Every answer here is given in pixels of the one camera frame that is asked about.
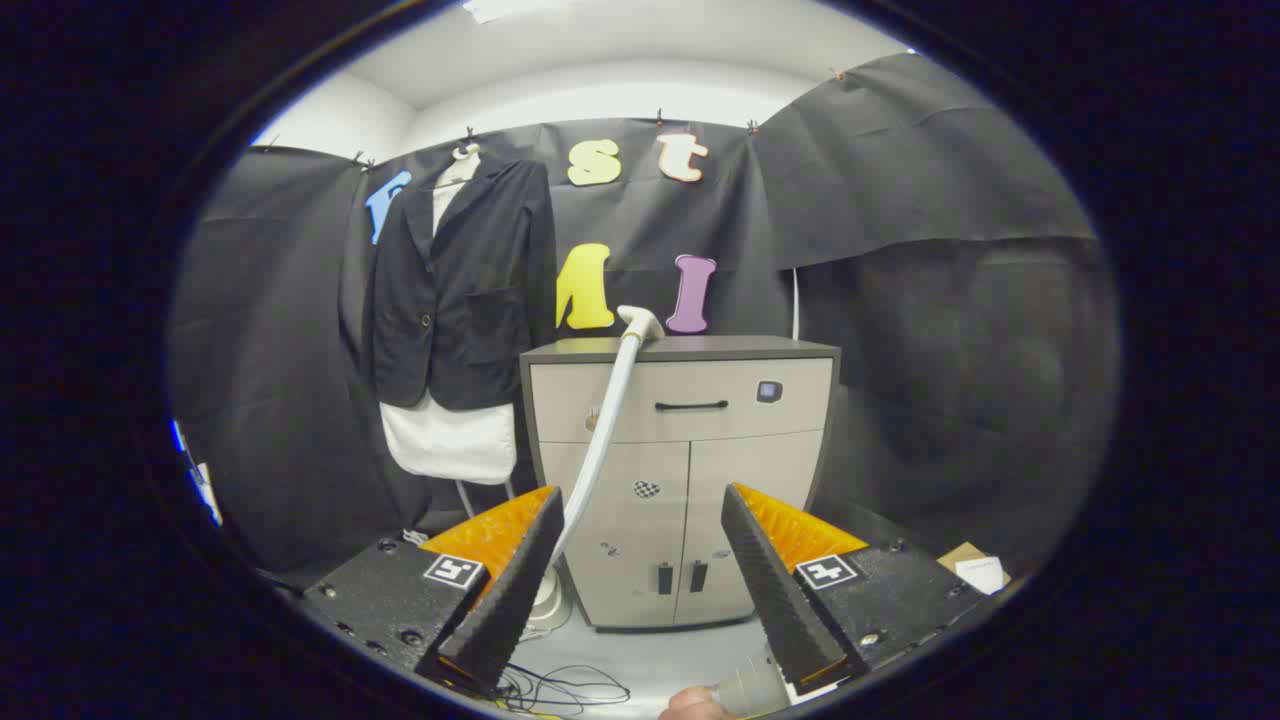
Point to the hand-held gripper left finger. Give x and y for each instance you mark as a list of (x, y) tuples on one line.
[(510, 600)]

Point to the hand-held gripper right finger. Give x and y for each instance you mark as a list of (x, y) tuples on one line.
[(775, 590)]

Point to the white shirt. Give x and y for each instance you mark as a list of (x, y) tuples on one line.
[(450, 445)]

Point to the black suit jacket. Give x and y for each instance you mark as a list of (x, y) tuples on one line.
[(470, 300)]

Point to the white steamer base with poles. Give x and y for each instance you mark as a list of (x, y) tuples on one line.
[(547, 603)]

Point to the white plastic clothes hanger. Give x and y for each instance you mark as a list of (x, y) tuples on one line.
[(465, 152)]

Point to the grey cabinet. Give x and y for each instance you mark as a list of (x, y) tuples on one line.
[(700, 480)]

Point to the cardboard box with white label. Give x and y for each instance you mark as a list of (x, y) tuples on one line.
[(965, 562)]

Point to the small grey display device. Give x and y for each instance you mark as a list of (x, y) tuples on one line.
[(768, 391)]

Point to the black backdrop cloth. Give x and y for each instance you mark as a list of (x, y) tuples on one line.
[(900, 300)]

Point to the blue and white object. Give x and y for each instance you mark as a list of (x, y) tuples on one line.
[(197, 472)]

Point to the row of black cloth clips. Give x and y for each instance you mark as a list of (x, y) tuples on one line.
[(468, 133)]

